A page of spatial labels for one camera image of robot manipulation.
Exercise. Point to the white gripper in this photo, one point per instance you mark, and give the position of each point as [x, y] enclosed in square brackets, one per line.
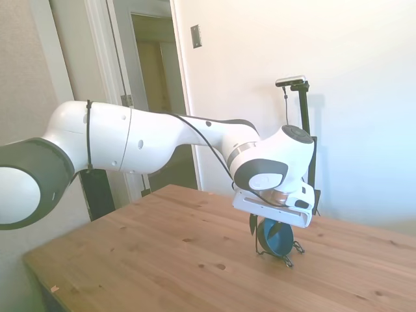
[260, 208]

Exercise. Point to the dark teal bowl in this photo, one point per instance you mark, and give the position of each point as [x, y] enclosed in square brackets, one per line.
[279, 243]

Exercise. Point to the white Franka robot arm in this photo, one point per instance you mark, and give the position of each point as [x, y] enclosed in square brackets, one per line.
[146, 143]

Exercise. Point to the tall black box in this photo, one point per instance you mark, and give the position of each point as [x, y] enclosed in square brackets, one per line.
[97, 195]

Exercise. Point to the metal door hinge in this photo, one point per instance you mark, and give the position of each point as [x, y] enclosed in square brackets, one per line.
[127, 100]

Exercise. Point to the small orange scrap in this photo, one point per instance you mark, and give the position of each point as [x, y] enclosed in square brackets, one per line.
[54, 288]

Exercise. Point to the black camera stand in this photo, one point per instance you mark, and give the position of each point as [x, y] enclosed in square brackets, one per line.
[305, 107]

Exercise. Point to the grey stereo camera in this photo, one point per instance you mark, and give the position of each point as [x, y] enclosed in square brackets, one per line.
[291, 80]

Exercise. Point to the white door frame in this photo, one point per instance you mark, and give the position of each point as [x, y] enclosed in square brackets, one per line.
[182, 81]

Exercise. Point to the grey wall switch plate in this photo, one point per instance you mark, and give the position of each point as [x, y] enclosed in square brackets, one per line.
[196, 36]

